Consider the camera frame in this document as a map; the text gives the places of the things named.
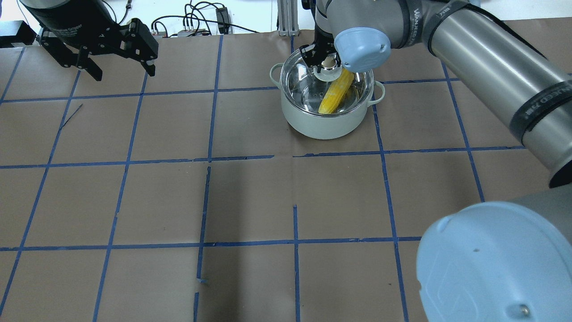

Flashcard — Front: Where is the grey cable connector hub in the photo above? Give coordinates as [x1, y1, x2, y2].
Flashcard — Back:
[174, 29, 211, 37]

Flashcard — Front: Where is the pale green metal pot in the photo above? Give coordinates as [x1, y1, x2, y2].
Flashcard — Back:
[269, 63, 385, 140]

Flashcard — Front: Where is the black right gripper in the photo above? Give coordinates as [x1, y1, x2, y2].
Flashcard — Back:
[299, 22, 337, 73]

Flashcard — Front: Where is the yellow corn cob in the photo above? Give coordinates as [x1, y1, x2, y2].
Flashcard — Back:
[318, 69, 355, 114]

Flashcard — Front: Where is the black power adapter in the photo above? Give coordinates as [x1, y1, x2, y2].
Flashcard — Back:
[216, 7, 231, 34]

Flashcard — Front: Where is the glass pot lid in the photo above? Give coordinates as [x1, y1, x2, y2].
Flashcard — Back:
[270, 50, 382, 118]

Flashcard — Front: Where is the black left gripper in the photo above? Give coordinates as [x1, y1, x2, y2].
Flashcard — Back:
[21, 0, 159, 81]

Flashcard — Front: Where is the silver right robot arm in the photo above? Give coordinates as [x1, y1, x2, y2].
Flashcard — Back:
[299, 0, 571, 322]

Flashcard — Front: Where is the black device on left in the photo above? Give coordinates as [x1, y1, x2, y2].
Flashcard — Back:
[0, 20, 37, 48]

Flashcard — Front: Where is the aluminium frame post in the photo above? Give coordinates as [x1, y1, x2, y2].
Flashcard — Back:
[277, 0, 300, 37]

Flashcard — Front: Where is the brown paper table cover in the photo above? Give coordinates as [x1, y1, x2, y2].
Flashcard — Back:
[0, 31, 550, 322]

